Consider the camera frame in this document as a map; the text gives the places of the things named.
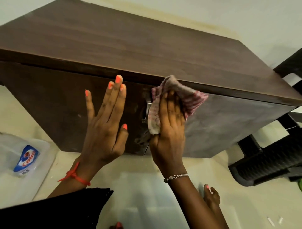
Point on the person's left middle finger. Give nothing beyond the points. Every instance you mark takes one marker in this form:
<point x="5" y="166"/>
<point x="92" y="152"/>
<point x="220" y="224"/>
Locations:
<point x="114" y="99"/>

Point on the person's right middle finger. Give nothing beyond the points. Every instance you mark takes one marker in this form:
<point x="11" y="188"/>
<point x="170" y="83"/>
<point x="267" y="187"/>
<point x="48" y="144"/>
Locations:
<point x="171" y="103"/>

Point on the pink striped cleaning cloth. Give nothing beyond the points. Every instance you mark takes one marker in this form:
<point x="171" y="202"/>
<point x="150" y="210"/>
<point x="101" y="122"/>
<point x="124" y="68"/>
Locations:
<point x="188" y="96"/>

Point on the black garment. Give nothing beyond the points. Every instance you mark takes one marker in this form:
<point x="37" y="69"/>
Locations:
<point x="56" y="210"/>

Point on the person's right thumb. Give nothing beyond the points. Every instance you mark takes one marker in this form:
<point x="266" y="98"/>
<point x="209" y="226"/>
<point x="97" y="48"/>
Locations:
<point x="153" y="142"/>

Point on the green object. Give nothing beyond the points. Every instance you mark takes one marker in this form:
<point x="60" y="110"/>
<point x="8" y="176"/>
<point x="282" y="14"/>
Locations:
<point x="300" y="185"/>

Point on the person's left little finger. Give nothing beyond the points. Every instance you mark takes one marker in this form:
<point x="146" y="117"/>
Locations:
<point x="90" y="106"/>

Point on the person's foot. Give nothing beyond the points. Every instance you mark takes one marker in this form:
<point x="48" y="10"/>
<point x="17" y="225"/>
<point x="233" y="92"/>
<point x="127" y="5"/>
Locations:
<point x="117" y="226"/>
<point x="212" y="195"/>

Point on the person's right foot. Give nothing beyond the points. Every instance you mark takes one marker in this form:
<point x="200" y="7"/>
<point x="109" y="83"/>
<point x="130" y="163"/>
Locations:
<point x="212" y="195"/>

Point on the person's left thumb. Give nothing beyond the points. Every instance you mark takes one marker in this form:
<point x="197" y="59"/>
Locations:
<point x="122" y="138"/>

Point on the brown wooden cabinet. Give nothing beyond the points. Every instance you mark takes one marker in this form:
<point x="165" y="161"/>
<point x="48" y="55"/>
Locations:
<point x="165" y="47"/>

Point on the person's left forearm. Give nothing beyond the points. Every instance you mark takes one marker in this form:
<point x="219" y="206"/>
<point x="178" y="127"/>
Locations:
<point x="75" y="179"/>

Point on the person's right forearm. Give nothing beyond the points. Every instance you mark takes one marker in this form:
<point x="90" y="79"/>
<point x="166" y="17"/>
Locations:
<point x="200" y="203"/>

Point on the small white scrap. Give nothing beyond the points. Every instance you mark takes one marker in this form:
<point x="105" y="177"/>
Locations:
<point x="271" y="221"/>

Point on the person's left hand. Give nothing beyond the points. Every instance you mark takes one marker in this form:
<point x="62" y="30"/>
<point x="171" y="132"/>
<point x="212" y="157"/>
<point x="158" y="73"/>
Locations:
<point x="103" y="136"/>

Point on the black plastic chair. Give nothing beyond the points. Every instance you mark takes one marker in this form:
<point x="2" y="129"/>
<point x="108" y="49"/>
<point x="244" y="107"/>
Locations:
<point x="266" y="162"/>

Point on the person's right hand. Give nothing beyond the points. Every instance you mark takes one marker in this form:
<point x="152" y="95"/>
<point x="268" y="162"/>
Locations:
<point x="168" y="141"/>

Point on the person's left foot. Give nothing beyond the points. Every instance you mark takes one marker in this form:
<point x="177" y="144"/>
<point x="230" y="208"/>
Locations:
<point x="117" y="226"/>

